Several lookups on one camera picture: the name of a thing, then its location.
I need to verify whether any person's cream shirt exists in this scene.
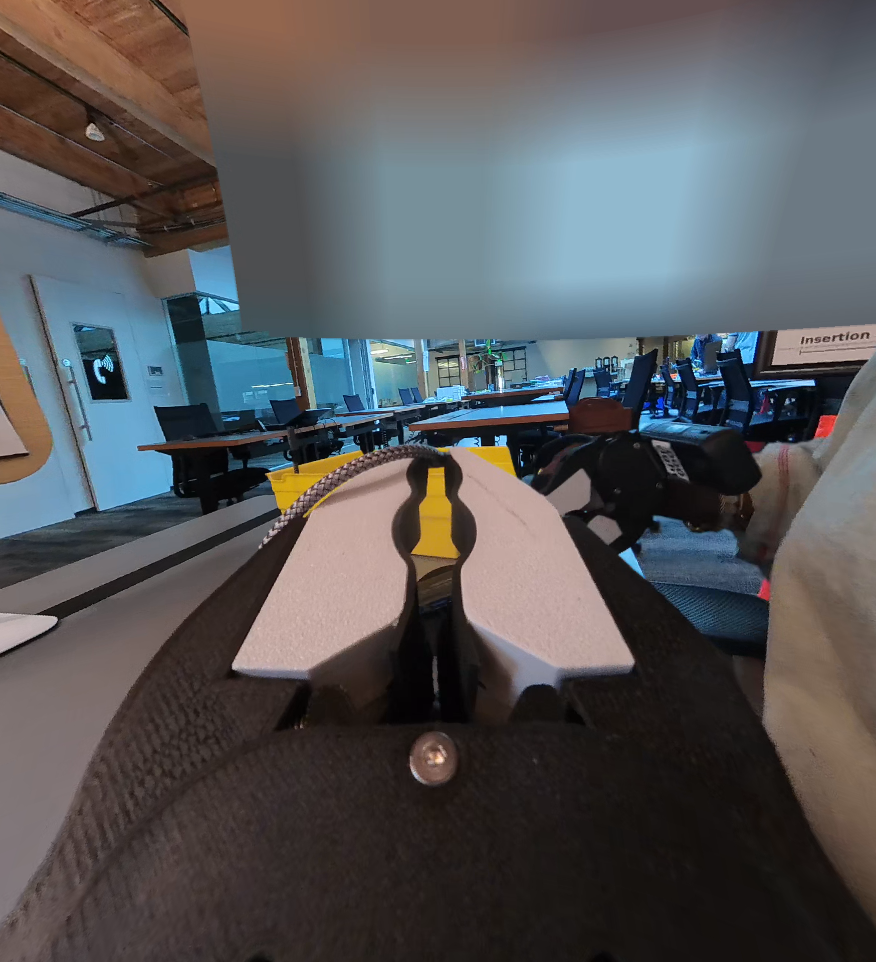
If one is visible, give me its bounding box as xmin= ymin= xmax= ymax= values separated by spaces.
xmin=763 ymin=323 xmax=876 ymax=962

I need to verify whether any person's right hand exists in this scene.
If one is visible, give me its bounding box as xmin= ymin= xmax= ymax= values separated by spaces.
xmin=666 ymin=491 xmax=757 ymax=534

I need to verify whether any wooden office desk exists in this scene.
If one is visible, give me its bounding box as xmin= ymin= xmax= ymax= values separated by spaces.
xmin=408 ymin=400 xmax=570 ymax=452
xmin=137 ymin=428 xmax=292 ymax=520

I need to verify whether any wooden poster board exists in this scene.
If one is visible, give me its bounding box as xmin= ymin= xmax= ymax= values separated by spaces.
xmin=0 ymin=259 xmax=54 ymax=499

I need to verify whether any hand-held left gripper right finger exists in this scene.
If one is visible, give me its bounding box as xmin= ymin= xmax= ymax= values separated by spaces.
xmin=447 ymin=449 xmax=636 ymax=724

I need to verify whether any yellow plastic bin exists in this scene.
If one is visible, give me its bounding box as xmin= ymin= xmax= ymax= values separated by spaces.
xmin=267 ymin=445 xmax=518 ymax=559

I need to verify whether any black office chair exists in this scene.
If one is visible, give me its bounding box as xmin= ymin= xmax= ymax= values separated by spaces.
xmin=618 ymin=348 xmax=661 ymax=433
xmin=716 ymin=352 xmax=756 ymax=440
xmin=154 ymin=403 xmax=270 ymax=514

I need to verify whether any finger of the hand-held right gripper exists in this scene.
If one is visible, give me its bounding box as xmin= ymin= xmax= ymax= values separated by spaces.
xmin=588 ymin=513 xmax=645 ymax=578
xmin=549 ymin=458 xmax=598 ymax=520

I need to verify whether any brown wooden chair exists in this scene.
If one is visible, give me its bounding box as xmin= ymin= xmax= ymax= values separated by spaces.
xmin=567 ymin=397 xmax=634 ymax=437

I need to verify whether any grey braided usb cable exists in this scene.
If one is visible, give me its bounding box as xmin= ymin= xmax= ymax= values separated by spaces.
xmin=258 ymin=443 xmax=456 ymax=551

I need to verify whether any person's right forearm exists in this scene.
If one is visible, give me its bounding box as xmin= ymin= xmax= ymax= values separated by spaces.
xmin=739 ymin=439 xmax=830 ymax=602

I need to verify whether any white door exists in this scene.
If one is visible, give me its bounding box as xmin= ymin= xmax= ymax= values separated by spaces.
xmin=30 ymin=274 xmax=177 ymax=514

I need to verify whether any dark fabric office chair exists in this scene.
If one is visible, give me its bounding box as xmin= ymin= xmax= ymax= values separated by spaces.
xmin=637 ymin=526 xmax=771 ymax=656

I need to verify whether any black phone sign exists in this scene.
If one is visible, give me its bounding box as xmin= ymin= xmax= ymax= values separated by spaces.
xmin=72 ymin=323 xmax=131 ymax=404

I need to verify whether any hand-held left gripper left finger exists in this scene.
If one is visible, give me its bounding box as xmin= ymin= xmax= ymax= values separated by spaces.
xmin=231 ymin=454 xmax=450 ymax=716

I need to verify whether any framed instruction sign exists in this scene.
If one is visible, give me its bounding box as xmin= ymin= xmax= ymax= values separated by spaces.
xmin=755 ymin=327 xmax=876 ymax=377

